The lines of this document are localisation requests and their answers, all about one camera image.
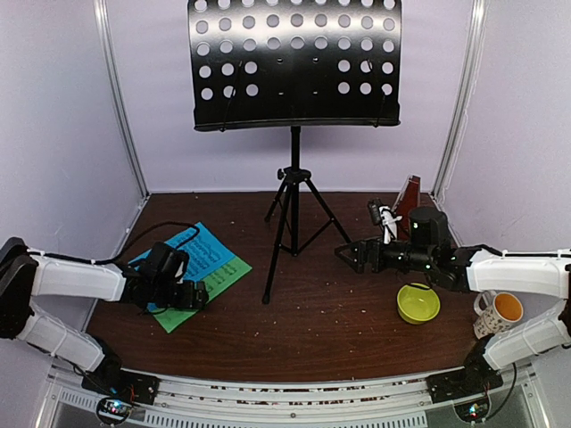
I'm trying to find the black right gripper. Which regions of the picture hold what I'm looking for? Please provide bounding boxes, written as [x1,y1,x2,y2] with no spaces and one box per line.
[335,234,434,276]

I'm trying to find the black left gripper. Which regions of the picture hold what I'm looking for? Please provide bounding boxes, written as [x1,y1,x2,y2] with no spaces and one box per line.
[152,279,210,310]

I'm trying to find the green sheet music page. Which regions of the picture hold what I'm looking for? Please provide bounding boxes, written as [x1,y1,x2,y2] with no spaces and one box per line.
[147,257,252,333]

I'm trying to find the blue sheet music page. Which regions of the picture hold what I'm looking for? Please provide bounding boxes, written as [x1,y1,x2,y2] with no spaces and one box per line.
[129,223,235,313]

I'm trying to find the black music stand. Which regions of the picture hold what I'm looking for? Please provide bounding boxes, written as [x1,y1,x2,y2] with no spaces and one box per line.
[186,0,405,305]

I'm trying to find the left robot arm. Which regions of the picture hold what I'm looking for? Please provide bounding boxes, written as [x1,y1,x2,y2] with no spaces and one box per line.
[1,237,209,396]

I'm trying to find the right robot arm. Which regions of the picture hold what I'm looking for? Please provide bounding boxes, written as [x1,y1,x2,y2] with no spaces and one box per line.
[335,207,570,394]

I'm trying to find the lime green bowl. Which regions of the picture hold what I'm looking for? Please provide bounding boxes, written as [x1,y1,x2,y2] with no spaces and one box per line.
[396,283,441,325]

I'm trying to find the wooden metronome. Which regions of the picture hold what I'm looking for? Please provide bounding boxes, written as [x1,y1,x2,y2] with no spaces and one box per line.
[393,175,420,240]

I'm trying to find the white patterned mug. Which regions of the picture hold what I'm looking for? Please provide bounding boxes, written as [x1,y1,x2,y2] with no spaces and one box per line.
[473,291,524,339]

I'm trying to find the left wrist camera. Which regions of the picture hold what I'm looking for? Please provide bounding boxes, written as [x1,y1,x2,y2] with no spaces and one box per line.
[148,243,189,283]

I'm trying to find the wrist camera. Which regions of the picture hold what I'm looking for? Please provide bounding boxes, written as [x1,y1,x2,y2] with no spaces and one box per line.
[148,243,189,283]
[367,199,402,244]

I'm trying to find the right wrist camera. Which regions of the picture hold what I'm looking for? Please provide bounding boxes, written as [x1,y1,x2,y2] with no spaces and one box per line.
[367,199,402,244]

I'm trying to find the front aluminium rail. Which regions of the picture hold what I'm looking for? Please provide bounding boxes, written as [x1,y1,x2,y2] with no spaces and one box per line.
[44,351,550,428]

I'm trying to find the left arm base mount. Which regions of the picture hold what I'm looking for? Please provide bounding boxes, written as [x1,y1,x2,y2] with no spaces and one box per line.
[74,338,160,427]

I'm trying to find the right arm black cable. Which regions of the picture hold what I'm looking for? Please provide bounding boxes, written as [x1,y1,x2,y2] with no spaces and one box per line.
[410,249,571,295]

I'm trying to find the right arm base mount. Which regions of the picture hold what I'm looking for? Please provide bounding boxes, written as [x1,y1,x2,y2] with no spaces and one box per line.
[426,356,503,424]

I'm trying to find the right aluminium frame post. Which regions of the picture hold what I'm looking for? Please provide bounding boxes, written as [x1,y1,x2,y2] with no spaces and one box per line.
[432,0,489,203]

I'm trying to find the aluminium frame post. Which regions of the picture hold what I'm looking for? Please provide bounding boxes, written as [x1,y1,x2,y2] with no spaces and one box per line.
[432,0,489,203]
[93,0,150,201]

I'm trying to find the left aluminium frame post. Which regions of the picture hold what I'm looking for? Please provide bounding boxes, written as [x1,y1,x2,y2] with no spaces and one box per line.
[93,0,150,201]

